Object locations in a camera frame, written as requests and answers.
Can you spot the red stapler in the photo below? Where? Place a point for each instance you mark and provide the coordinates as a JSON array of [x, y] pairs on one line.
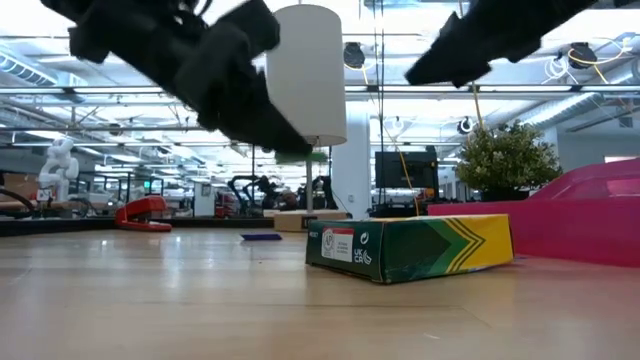
[[142, 207]]

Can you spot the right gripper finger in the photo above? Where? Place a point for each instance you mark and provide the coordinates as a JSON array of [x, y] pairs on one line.
[[485, 67], [440, 57]]

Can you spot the white building column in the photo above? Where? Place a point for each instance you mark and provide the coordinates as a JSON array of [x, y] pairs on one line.
[[352, 175]]

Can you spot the black aluminium table frame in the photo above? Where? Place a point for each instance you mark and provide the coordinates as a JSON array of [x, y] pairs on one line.
[[210, 223]]

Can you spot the black background robot arms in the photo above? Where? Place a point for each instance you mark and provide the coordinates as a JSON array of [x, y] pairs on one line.
[[270, 192]]

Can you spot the yellow green crayon box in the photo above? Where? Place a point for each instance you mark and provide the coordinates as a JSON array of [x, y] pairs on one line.
[[410, 247]]

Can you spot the green artificial potted plant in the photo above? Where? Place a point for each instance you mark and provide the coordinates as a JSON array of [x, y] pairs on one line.
[[505, 160]]

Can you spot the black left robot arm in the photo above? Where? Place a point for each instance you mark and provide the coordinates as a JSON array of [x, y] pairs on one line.
[[75, 7]]

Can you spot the pink plastic container box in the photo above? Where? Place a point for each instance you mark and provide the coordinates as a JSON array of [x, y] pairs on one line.
[[550, 235]]

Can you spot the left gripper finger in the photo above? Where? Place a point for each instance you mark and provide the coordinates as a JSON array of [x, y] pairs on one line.
[[235, 90], [225, 129]]

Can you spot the white table lamp wooden base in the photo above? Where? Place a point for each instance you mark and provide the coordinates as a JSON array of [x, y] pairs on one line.
[[310, 60]]

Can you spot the black monitor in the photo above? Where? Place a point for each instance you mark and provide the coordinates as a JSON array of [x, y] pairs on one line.
[[405, 170]]

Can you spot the blue eraser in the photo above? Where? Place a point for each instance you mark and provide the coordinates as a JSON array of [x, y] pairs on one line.
[[261, 237]]

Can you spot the green eraser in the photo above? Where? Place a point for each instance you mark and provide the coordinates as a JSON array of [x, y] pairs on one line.
[[320, 157]]

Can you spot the pink plastic container lid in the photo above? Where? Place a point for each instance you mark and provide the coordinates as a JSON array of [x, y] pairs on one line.
[[590, 180]]

